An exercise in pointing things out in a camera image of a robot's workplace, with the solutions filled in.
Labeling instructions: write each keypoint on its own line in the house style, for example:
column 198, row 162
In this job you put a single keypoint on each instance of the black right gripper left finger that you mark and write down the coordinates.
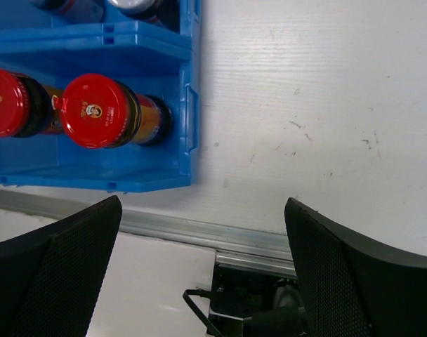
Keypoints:
column 50, row 278

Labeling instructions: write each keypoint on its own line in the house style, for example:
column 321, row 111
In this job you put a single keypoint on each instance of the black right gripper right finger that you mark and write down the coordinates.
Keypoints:
column 351, row 284

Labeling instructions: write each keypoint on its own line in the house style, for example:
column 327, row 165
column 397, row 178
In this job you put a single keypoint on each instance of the red cap sauce jar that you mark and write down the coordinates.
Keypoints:
column 99, row 112
column 27, row 107

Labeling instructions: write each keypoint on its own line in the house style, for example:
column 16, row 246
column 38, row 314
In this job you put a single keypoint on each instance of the white cap spice jar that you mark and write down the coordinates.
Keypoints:
column 73, row 11
column 162, row 13

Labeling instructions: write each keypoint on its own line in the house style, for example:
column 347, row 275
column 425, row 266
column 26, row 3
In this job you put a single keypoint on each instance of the blue near storage bin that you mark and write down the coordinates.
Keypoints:
column 148, row 66

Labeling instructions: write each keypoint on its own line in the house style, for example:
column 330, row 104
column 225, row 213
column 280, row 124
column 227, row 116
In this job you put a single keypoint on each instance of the blue storage bin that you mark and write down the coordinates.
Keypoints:
column 148, row 66
column 22, row 21

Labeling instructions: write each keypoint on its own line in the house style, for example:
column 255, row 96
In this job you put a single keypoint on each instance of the blue middle storage bin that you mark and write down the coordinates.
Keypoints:
column 22, row 21

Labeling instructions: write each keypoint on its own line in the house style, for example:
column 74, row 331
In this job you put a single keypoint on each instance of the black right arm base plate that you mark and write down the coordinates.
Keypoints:
column 246, row 302

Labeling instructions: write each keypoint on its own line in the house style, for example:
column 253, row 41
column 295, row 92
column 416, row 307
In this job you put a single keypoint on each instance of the aluminium front table rail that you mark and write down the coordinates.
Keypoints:
column 235, row 247

